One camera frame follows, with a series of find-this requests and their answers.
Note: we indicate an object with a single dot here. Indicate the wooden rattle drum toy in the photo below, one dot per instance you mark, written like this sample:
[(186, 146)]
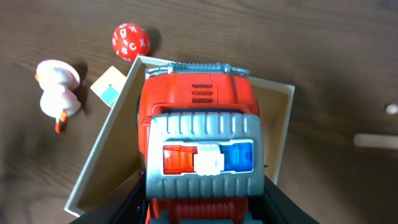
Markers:
[(380, 141)]

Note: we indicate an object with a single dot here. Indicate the red toy truck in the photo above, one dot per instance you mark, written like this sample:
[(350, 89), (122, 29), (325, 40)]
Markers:
[(200, 132)]

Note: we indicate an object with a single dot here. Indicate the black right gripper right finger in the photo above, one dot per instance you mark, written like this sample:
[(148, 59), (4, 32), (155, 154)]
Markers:
[(274, 207)]

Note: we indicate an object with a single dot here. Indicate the white pink duck toy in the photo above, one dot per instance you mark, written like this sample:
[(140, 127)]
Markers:
[(58, 80)]

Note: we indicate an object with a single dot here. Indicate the red lettered ball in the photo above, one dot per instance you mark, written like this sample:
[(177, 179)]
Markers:
[(129, 41)]

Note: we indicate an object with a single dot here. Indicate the multicolour puzzle cube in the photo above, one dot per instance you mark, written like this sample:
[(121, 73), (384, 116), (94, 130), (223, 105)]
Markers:
[(109, 86)]

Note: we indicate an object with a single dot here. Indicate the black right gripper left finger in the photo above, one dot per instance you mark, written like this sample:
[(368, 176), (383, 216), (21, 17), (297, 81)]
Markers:
[(127, 204)]

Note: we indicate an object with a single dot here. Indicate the white cardboard box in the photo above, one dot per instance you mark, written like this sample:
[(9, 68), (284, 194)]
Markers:
[(115, 155)]

